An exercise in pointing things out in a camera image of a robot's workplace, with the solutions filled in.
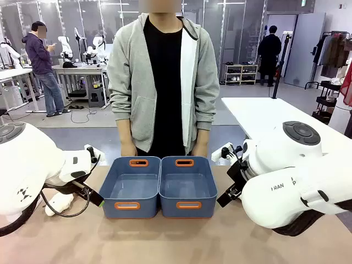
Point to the person's right hand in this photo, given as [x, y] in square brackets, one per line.
[128, 149]

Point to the person's left hand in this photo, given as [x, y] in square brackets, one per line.
[200, 150]

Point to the long white desk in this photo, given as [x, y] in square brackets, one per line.
[16, 74]

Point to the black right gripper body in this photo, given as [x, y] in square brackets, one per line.
[237, 174]

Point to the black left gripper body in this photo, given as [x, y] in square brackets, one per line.
[78, 187]

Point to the wooden shoe rack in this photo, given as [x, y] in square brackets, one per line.
[241, 73]

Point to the person in black clothes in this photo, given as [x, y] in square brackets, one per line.
[269, 52]

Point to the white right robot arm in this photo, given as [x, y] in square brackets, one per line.
[297, 176]

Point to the black cap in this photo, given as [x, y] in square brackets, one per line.
[69, 65]

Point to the person in grey hoodie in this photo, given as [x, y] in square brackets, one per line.
[162, 82]

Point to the white cloud plush toy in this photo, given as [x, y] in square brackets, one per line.
[59, 203]

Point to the red cloth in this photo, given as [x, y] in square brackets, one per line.
[347, 90]

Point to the black clothes rack with coats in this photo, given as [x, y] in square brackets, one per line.
[334, 52]

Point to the grey step stool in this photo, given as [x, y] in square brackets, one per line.
[96, 97]

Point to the person in purple hoodie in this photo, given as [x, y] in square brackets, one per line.
[44, 66]

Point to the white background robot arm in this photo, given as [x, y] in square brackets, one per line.
[65, 48]
[97, 46]
[9, 53]

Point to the white workbench desk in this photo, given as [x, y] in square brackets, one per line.
[79, 71]

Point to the person's left forearm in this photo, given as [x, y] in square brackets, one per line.
[203, 136]

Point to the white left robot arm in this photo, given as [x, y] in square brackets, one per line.
[24, 170]

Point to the white side table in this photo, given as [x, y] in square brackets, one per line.
[261, 112]

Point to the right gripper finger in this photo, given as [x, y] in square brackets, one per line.
[226, 200]
[237, 191]

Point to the person's right forearm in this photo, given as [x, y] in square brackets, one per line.
[125, 132]

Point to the black utility cart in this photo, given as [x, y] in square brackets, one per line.
[327, 101]

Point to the grey door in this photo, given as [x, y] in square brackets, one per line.
[303, 49]

